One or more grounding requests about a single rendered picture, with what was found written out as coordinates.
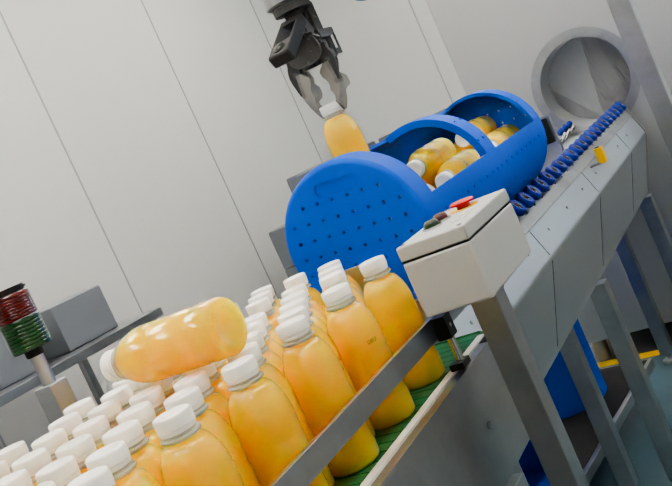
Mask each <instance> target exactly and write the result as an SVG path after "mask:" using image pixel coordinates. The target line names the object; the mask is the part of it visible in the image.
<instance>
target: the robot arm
mask: <svg viewBox="0 0 672 486"><path fill-rule="evenodd" d="M356 1H365V0H356ZM261 2H262V3H263V5H264V7H265V9H266V12H267V13H273V15H274V17H275V20H281V19H284V18H285V20H286V21H285V22H283V23H282V24H281V26H280V28H279V31H278V34H277V37H276V39H275V42H274V45H273V47H272V50H271V53H270V56H269V58H268V60H269V62H270V63H271V64H272V65H273V66H274V67H275V68H279V67H281V66H283V65H285V64H286V65H287V71H288V76H289V79H290V81H291V83H292V85H293V86H294V88H295V89H296V90H297V92H298V93H299V95H300V96H301V97H302V98H303V99H304V100H305V102H306V103H307V104H308V105H309V107H310V108H311V109H312V110H313V111H314V112H315V113H316V114H317V115H318V116H320V117H321V118H322V119H324V118H325V117H323V116H322V115H321V112H320V110H319V108H321V107H322V106H321V104H320V102H319V101H320V100H321V99H322V97H323V94H322V91H321V88H320V87H319V86H318V85H316V84H315V81H314V78H313V76H312V75H311V73H310V72H309V71H308V70H311V69H313V68H314V67H316V66H318V65H320V64H322V66H321V69H320V74H321V76H322V77H323V78H324V79H325V80H327V82H328V83H329V85H330V90H331V91H332V92H333V93H334V94H335V97H336V102H337V103H338V104H339V105H340V106H341V107H342V108H343V109H344V110H345V109H346V108H347V93H346V88H347V87H348V86H349V84H350V80H349V78H348V77H347V75H346V74H344V73H341V72H340V71H339V62H338V58H337V56H338V54H339V53H342V52H343V51H342V49H341V47H340V44H339V42H338V40H337V38H336V35H335V33H334V31H333V29H332V27H327V28H323V26H322V24H321V22H320V20H319V17H318V15H317V13H316V11H315V8H314V6H313V4H312V2H311V1H310V0H261ZM332 34H333V36H334V39H335V41H336V43H337V46H338V47H337V48H336V46H335V44H334V42H333V40H332V37H331V35H332ZM305 71H306V72H305ZM304 72H305V73H304Z"/></svg>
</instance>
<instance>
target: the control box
mask: <svg viewBox="0 0 672 486"><path fill-rule="evenodd" d="M469 203H470V205H469V206H468V207H465V208H463V209H461V210H457V208H456V207H455V208H451V209H447V210H445V211H444V212H446V213H447V215H448V217H446V218H444V219H442V220H440V221H439V222H440V223H439V224H437V225H435V226H433V227H431V228H428V229H424V228H423V229H421V230H420V231H419V232H417V233H416V234H415V235H414V236H412V237H411V238H410V239H409V240H407V241H406V242H405V243H403V244H402V245H400V247H398V248H397V249H396V251H397V253H398V256H399V258H400V260H401V262H402V263H403V264H404V269H405V271H406V273H407V275H408V278H409V280H410V282H411V284H412V287H413V289H414V291H415V293H416V296H417V298H418V300H419V302H420V305H421V307H422V309H423V311H424V314H425V316H426V317H432V316H435V315H438V314H442V313H445V312H448V311H451V310H454V309H457V308H461V307H464V306H467V305H470V304H473V303H476V302H480V301H483V300H486V299H489V298H492V297H494V296H495V295H496V293H497V292H498V291H499V290H500V289H501V287H502V286H503V285H504V284H505V283H506V281H507V280H508V279H509V278H510V276H511V275H512V274H513V273H514V272H515V270H516V269H517V268H518V267H519V266H520V264H521V263H522V262H523V261H524V260H525V258H526V257H527V256H528V255H529V253H530V252H531V248H530V245H529V243H528V241H527V238H526V236H525V234H524V232H523V229H522V227H521V225H520V222H519V220H518V218H517V215H516V213H515V211H514V208H513V206H512V204H511V203H510V198H509V196H508V194H507V191H506V189H499V190H497V191H496V192H493V193H490V194H488V195H485V196H482V197H480V198H477V199H474V200H472V201H469ZM472 207H473V208H472ZM470 208H471V209H470ZM469 209H470V210H469ZM466 211H468V212H466ZM463 212H464V213H463ZM462 213H463V214H462ZM457 217H458V218H457ZM460 217H461V218H460Z"/></svg>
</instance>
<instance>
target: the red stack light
mask: <svg viewBox="0 0 672 486"><path fill-rule="evenodd" d="M37 310H38V308H37V307H36V304H35V302H34V300H33V299H32V296H31V294H30V292H29V291H28V288H27V287H26V288H24V289H22V290H19V291H17V292H15V293H13V294H10V295H8V296H6V297H4V298H2V299H0V328H1V327H3V326H6V325H8V324H10V323H12V322H15V321H17V320H19V319H21V318H23V317H25V316H27V315H29V314H32V313H34V312H36V311H37Z"/></svg>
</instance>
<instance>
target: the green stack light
mask: <svg viewBox="0 0 672 486"><path fill-rule="evenodd" d="M43 321H44V320H43V319H42V316H41V315H40V312H39V311H36V312H34V313H32V314H29V315H27V316H25V317H23V318H21V319H19V320H17V321H15V322H12V323H10V324H8V325H6V326H3V327H1V328H0V333H1V335H2V336H3V339H4V341H5V343H6V345H7V346H8V349H9V351H10V353H11V356H12V357H17V356H20V355H22V354H24V353H27V352H29V351H31V350H33V349H35V348H37V347H39V346H41V345H43V344H45V343H47V342H49V341H50V340H52V337H51V335H50V333H49V332H48V329H47V327H46V325H45V323H44V322H43Z"/></svg>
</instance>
